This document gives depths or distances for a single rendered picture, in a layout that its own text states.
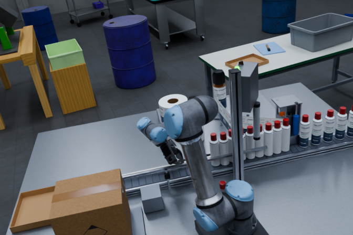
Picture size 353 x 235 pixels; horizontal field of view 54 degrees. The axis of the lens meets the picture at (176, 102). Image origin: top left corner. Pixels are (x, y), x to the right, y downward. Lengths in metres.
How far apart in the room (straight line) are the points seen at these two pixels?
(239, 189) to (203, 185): 0.18
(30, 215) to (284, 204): 1.31
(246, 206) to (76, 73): 3.49
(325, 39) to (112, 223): 2.85
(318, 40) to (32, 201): 2.86
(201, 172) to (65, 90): 3.52
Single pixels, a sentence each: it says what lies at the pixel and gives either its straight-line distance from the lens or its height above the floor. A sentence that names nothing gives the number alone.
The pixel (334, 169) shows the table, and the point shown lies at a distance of 2.10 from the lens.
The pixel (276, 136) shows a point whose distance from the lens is 2.00.
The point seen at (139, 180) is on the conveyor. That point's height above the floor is 0.88.
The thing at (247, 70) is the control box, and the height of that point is 1.47.
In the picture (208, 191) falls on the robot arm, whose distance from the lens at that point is 1.41.
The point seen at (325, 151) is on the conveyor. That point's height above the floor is 0.85.
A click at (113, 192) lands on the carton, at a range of 1.57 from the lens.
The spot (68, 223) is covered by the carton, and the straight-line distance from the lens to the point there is 1.57.
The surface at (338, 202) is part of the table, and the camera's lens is 1.91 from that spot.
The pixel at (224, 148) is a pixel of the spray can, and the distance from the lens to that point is 1.91.
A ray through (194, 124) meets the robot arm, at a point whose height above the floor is 1.44.
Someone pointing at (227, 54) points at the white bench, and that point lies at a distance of 3.73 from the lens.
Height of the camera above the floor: 2.13
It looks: 28 degrees down
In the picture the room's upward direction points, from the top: 8 degrees counter-clockwise
